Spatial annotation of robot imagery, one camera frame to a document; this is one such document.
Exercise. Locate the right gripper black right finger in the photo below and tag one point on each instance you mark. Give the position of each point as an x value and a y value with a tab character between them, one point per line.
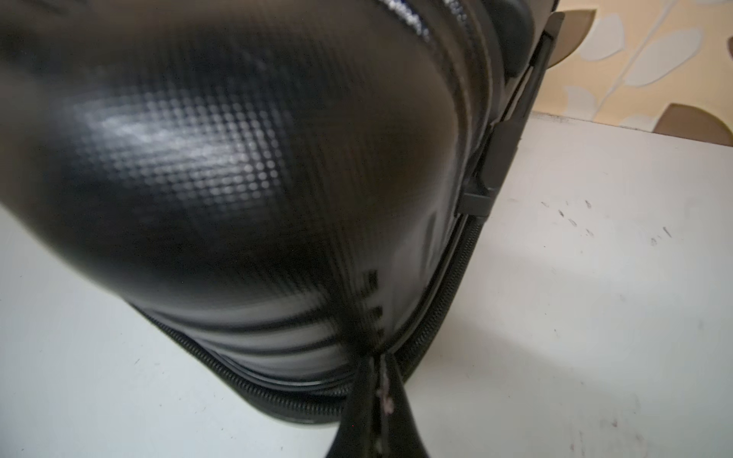
398	435

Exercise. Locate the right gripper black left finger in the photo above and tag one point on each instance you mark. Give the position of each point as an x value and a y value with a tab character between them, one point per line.
356	435

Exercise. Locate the black hard-shell suitcase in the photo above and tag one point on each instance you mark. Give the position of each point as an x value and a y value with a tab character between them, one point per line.
282	187

